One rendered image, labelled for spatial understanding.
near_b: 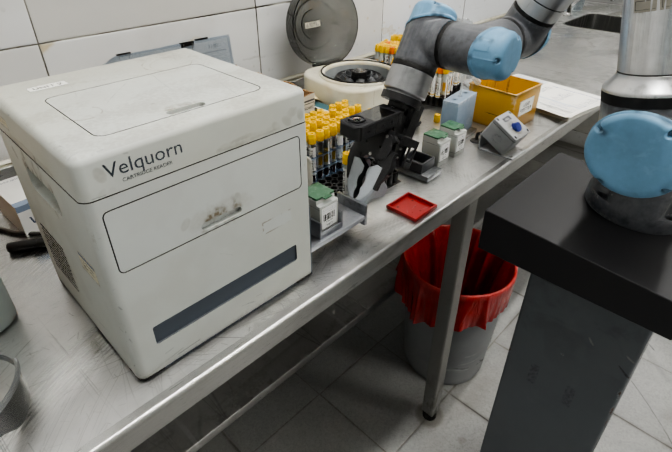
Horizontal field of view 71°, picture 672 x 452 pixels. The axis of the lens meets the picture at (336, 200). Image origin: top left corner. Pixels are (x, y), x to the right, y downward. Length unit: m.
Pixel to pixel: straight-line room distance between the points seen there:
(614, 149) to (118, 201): 0.56
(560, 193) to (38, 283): 0.85
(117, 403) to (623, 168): 0.66
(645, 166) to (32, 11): 1.03
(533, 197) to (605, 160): 0.20
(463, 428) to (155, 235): 1.30
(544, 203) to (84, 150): 0.67
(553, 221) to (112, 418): 0.66
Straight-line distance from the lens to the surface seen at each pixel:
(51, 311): 0.80
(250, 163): 0.57
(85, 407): 0.66
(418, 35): 0.81
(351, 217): 0.80
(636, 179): 0.68
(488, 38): 0.76
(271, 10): 1.37
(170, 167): 0.51
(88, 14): 1.14
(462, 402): 1.71
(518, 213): 0.80
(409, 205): 0.91
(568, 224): 0.81
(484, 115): 1.29
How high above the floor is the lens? 1.36
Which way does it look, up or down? 32 degrees down
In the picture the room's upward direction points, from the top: straight up
